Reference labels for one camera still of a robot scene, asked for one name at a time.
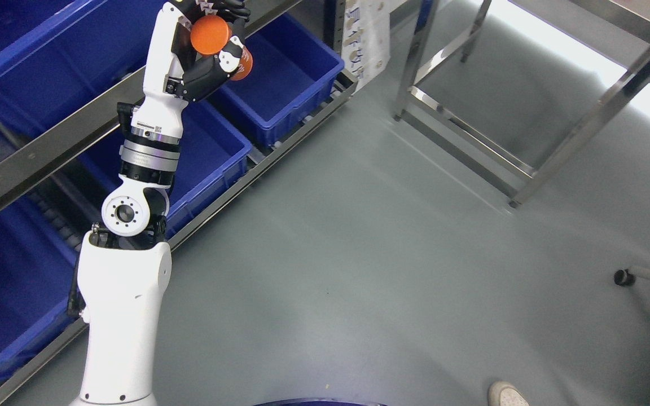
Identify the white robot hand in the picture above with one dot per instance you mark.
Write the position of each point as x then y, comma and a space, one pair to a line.
172, 75

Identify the orange cylindrical capacitor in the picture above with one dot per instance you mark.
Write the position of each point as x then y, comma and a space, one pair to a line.
210, 34

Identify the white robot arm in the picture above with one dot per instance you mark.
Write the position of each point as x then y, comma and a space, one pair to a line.
125, 262

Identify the blue bin lower centre-right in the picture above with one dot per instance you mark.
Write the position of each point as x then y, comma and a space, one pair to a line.
293, 72

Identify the blue bin lower middle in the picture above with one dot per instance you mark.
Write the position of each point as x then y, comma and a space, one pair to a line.
213, 158

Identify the paper label sheet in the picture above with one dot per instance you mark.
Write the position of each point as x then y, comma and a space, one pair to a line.
365, 42

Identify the blue shallow tray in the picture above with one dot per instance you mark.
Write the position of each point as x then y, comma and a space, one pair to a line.
57, 56

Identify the blue bin lower left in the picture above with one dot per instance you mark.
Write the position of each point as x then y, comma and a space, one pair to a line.
36, 269

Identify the white shoe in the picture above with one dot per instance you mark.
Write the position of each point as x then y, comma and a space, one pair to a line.
504, 393

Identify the black caster wheel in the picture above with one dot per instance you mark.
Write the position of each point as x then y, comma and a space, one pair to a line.
624, 278

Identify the stainless steel desk frame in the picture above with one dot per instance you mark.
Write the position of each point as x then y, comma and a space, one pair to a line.
506, 104

